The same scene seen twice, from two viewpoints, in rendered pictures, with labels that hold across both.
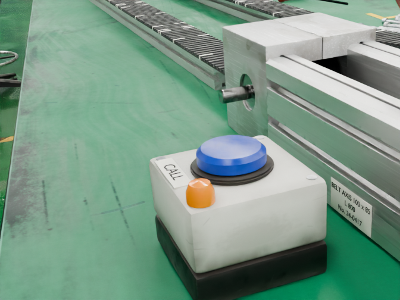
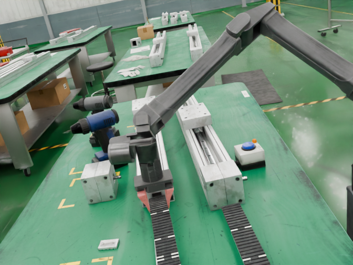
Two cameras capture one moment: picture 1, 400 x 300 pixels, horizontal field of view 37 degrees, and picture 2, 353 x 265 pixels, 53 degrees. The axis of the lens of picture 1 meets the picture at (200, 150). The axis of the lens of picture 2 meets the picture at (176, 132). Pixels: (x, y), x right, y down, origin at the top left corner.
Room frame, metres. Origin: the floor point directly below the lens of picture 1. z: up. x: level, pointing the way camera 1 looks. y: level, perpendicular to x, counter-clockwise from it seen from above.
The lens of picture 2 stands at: (1.37, 0.05, 1.37)
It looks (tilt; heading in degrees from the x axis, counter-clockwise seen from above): 22 degrees down; 196
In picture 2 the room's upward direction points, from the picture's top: 11 degrees counter-clockwise
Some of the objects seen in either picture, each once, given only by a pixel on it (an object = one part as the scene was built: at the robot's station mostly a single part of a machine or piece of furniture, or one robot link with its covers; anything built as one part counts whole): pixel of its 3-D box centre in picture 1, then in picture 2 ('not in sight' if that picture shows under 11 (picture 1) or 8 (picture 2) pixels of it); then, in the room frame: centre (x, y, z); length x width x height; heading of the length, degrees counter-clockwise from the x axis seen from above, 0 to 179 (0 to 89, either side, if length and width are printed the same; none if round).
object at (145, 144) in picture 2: not in sight; (145, 150); (0.58, -0.26, 0.99); 0.07 x 0.06 x 0.07; 97
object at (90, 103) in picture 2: not in sight; (94, 121); (0.05, -0.68, 0.89); 0.20 x 0.08 x 0.22; 91
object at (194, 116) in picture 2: not in sight; (194, 119); (0.09, -0.23, 0.87); 0.16 x 0.11 x 0.07; 18
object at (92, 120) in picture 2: not in sight; (96, 143); (0.29, -0.56, 0.89); 0.20 x 0.08 x 0.22; 129
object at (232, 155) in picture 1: (231, 161); (248, 146); (0.31, -0.02, 0.84); 0.04 x 0.04 x 0.02
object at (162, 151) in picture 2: not in sight; (149, 140); (0.15, -0.41, 0.82); 0.80 x 0.10 x 0.09; 18
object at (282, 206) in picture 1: (247, 208); (247, 155); (0.32, -0.03, 0.81); 0.10 x 0.08 x 0.06; 108
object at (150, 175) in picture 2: not in sight; (151, 171); (0.59, -0.26, 0.93); 0.10 x 0.07 x 0.07; 111
